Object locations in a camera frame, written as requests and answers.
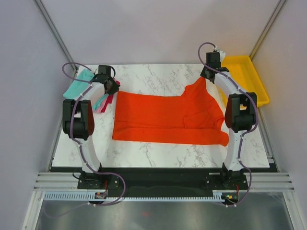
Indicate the crimson folded t-shirt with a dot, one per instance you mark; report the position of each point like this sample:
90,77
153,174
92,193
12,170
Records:
110,99

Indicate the right aluminium frame post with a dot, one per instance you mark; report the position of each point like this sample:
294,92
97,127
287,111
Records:
268,26

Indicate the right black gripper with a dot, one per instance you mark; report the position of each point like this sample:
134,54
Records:
203,74

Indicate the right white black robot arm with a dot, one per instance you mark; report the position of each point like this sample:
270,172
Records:
241,117

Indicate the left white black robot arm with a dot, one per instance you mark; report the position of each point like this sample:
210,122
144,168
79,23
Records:
78,124

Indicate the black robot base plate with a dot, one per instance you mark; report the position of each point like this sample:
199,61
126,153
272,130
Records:
164,181

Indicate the yellow plastic tray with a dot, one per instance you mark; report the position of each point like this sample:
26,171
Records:
244,73

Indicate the aluminium extrusion rail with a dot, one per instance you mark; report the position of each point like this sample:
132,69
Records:
261,182

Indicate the pink folded t-shirt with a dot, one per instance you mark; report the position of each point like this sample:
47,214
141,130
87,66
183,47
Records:
102,105

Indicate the teal folded t-shirt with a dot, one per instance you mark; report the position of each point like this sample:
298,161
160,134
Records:
77,87

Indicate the white slotted cable duct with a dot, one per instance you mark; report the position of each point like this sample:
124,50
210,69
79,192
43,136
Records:
96,196

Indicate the orange t-shirt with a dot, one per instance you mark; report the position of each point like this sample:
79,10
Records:
193,118

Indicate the aluminium frame post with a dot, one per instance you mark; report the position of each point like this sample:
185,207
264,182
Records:
52,27
268,26

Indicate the left aluminium frame post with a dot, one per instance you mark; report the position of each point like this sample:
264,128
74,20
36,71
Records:
52,27

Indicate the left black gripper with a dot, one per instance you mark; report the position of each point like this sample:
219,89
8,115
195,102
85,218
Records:
116,87

